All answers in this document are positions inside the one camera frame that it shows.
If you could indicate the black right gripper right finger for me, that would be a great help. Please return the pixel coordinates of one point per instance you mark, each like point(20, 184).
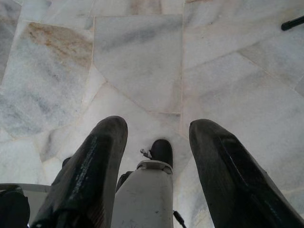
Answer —
point(228, 171)

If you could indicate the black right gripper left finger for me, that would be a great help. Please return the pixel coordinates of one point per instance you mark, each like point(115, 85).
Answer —
point(88, 171)

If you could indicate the grey robot leg black foot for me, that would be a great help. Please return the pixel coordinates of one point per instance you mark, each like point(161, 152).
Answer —
point(145, 197)

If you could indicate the black furniture leg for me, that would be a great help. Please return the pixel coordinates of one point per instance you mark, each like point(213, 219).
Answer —
point(293, 23)

